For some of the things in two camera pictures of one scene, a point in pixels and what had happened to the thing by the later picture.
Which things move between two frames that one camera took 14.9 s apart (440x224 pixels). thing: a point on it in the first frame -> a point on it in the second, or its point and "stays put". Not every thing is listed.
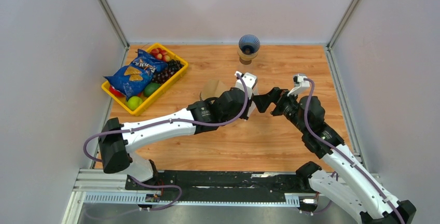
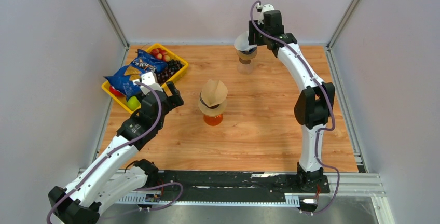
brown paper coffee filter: (213, 88) stays put
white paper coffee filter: (252, 106) -> (242, 42)
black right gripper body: (289, 107) -> (256, 37)
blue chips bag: (134, 78) stays put
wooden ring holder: (247, 56) stays put
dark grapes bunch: (173, 67) stays put
